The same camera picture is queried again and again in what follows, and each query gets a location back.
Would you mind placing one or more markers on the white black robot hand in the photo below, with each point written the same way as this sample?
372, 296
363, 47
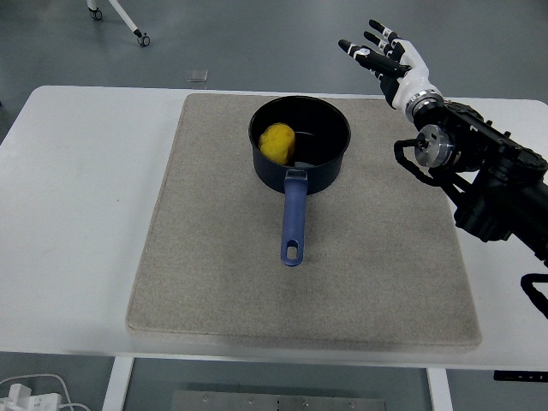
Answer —
413, 79

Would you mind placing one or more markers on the yellow potato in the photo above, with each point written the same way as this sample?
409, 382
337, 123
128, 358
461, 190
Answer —
278, 143

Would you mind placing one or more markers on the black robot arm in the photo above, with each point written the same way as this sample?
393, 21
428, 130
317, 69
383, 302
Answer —
492, 180

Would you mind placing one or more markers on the grey square floor plate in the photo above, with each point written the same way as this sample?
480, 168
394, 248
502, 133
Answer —
197, 75

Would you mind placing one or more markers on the beige fabric mat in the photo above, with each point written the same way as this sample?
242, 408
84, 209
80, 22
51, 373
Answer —
240, 278

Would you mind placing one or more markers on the white wheeled stand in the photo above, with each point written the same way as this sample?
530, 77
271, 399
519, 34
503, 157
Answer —
128, 19

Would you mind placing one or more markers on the white table leg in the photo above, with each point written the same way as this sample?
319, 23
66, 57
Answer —
116, 385
440, 391

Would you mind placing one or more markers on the black table control box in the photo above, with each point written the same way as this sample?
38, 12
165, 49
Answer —
520, 376

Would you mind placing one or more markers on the grey metal plate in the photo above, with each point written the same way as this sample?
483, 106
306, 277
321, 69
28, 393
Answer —
278, 401

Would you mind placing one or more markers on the white power strip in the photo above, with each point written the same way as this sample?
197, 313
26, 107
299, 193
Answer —
30, 400

